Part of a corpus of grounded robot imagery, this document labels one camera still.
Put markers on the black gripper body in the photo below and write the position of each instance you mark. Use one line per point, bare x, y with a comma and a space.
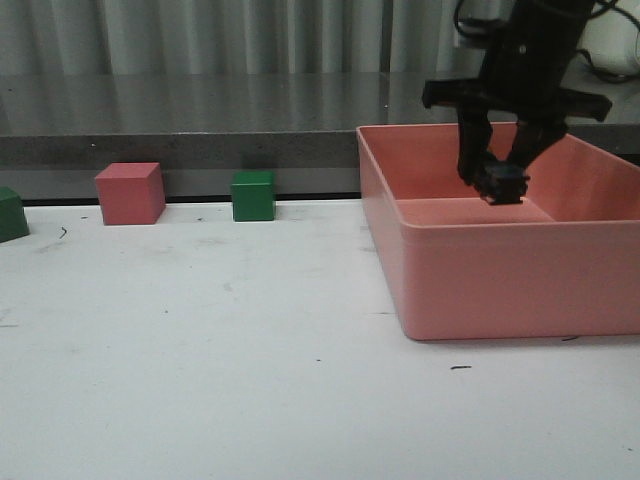
525, 62

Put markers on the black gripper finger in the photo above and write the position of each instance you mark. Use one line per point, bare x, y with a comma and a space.
532, 138
475, 133

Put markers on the white rice cooker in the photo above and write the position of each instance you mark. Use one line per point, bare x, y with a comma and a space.
612, 41

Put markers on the pink plastic bin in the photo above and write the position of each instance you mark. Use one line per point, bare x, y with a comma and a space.
565, 261

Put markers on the green cube near bin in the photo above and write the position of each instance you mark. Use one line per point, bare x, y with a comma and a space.
253, 197

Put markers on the pink cube at back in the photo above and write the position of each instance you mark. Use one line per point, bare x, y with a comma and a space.
131, 193

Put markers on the grey stone countertop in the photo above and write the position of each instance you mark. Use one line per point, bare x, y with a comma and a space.
219, 121

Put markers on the green cube at left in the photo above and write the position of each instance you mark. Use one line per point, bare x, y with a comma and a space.
13, 222

